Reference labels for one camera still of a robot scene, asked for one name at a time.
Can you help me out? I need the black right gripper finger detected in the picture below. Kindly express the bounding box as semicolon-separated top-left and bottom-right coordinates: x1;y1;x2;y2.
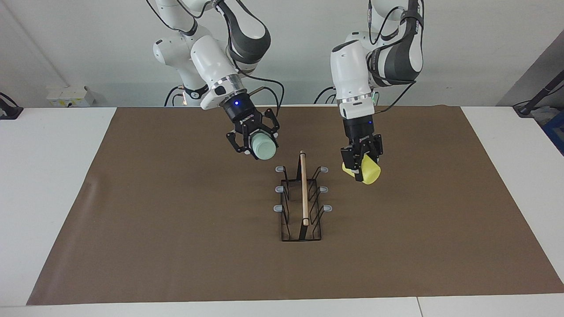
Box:
226;129;256;155
262;109;280;148

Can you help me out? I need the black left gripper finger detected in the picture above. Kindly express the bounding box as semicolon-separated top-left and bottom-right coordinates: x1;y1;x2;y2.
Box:
369;134;383;160
340;143;367;182

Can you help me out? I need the yellow plastic cup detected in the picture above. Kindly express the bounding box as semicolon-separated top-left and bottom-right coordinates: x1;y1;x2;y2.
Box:
342;156;381;185

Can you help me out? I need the pale green plastic cup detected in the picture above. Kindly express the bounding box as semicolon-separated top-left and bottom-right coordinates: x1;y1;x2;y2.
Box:
250;133;277;160

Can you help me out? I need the brown table mat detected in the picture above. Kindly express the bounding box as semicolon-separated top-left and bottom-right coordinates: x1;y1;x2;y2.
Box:
26;105;564;306

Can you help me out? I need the black pole stand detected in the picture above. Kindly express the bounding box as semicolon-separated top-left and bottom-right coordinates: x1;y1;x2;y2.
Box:
512;68;564;117

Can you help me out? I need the blue box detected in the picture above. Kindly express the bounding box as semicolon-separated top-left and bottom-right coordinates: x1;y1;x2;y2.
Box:
542;110;564;155

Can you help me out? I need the black table clamp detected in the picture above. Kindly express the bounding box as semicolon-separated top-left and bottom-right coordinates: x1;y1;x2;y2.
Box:
0;92;24;120

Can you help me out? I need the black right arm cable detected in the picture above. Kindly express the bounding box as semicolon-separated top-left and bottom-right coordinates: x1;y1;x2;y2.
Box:
236;68;285;118

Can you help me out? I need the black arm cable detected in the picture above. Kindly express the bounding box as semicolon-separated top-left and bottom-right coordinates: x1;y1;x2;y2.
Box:
367;0;424;114
236;68;285;118

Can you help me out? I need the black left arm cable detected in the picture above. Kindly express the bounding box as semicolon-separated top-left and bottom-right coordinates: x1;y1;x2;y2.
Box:
367;0;424;114

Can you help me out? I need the black base cable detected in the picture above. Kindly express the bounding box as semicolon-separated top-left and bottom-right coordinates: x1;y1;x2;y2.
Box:
164;86;183;107
314;86;338;105

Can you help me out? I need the black wire cup rack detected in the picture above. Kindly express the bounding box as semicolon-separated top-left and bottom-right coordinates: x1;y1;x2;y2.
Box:
274;150;333;242

